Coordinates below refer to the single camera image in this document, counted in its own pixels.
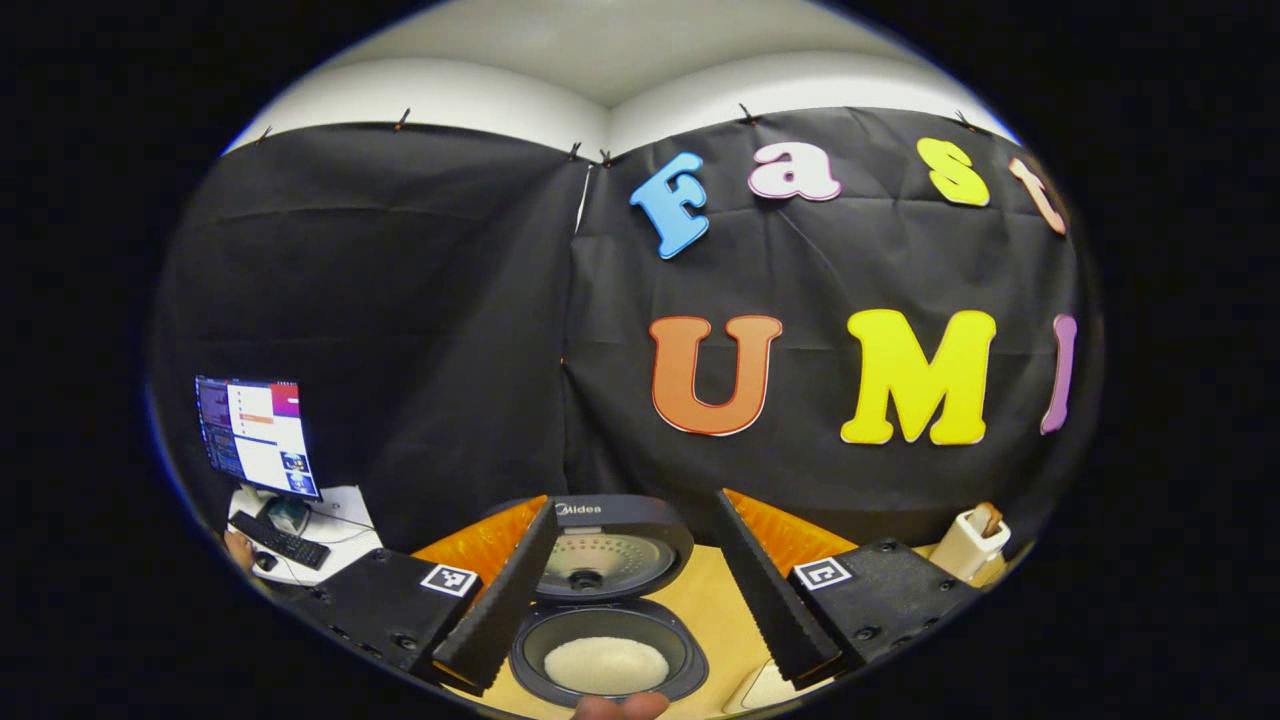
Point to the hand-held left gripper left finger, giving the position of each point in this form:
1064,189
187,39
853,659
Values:
505,600

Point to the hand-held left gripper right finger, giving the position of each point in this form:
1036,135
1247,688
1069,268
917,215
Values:
760,590

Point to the white rice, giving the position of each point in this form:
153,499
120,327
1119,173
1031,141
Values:
605,665

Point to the black and silver rice cooker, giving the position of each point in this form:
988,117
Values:
630,520

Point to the clear plastic rice container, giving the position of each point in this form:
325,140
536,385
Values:
765,690

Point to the white side table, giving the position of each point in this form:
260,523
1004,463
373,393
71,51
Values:
350,535

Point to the white toaster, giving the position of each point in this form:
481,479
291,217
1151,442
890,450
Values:
960,550

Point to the black keyboard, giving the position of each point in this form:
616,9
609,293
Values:
280,540

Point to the teal tissue box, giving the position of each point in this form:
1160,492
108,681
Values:
287,515

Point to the toasted bread slice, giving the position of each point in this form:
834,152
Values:
987,518

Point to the black computer mouse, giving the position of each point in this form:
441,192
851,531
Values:
265,562

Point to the computer monitor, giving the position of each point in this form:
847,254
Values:
260,435

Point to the black backdrop cloth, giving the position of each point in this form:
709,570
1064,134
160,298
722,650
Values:
450,300

